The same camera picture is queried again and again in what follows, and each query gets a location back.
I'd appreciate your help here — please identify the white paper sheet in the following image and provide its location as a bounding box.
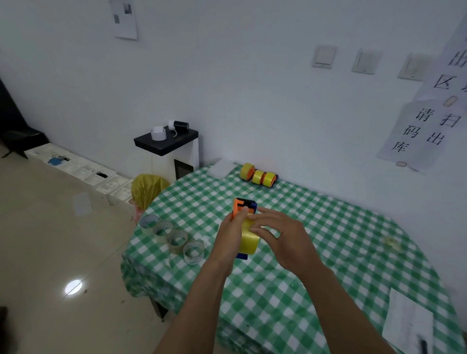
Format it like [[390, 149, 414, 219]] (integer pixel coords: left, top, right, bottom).
[[382, 288, 435, 354]]

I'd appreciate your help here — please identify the row of white boxes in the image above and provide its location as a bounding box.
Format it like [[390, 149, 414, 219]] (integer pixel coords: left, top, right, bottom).
[[24, 142, 136, 209]]

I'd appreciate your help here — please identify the white cabinet with black top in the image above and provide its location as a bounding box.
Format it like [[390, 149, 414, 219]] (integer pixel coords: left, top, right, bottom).
[[134, 128, 200, 183]]

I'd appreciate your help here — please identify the white foam pad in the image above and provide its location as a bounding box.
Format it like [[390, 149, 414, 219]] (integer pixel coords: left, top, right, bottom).
[[208, 159, 238, 179]]

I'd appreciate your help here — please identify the dark table leg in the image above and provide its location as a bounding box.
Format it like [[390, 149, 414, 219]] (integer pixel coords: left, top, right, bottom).
[[149, 297, 169, 320]]

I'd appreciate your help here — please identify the yellow plastic bag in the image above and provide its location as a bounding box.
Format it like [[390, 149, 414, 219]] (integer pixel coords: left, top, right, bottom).
[[131, 174, 171, 212]]

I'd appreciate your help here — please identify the white paper wall sign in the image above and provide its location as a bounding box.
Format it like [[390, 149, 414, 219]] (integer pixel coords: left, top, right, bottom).
[[414, 14, 467, 110], [376, 100, 464, 172]]

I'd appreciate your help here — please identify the white wall switch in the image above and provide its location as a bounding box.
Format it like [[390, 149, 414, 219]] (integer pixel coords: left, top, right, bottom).
[[397, 53, 433, 82], [311, 45, 338, 70], [351, 48, 382, 75]]

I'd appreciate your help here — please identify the white printed tape roll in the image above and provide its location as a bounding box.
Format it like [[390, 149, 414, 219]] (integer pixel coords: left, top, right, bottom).
[[182, 240, 206, 265]]

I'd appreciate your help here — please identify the brown tape roll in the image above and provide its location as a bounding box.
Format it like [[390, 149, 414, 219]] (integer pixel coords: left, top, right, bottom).
[[166, 230, 190, 255]]

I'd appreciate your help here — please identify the person's right forearm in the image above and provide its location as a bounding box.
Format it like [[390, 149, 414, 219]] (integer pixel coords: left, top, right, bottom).
[[301, 264, 396, 354]]

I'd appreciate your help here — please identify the person's left forearm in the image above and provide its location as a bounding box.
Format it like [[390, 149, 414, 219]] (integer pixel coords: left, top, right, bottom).
[[153, 261, 234, 354]]

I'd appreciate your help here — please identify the green checkered tablecloth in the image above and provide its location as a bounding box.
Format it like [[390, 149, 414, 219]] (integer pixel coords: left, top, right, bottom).
[[120, 164, 466, 354]]

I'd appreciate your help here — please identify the person's right hand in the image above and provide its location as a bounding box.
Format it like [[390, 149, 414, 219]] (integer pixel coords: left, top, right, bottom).
[[247, 207, 325, 280]]

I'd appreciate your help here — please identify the person's left hand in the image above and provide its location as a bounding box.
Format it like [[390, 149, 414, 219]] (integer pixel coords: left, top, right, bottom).
[[206, 206, 252, 278]]

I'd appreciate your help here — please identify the beige tape roll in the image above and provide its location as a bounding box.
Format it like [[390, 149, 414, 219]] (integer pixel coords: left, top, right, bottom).
[[153, 220, 174, 243]]

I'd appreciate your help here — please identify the white printed wall paper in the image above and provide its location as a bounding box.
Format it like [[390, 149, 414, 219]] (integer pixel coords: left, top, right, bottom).
[[109, 0, 139, 41]]

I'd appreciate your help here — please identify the black chair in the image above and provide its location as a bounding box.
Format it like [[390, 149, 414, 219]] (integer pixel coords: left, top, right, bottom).
[[0, 78, 50, 158]]

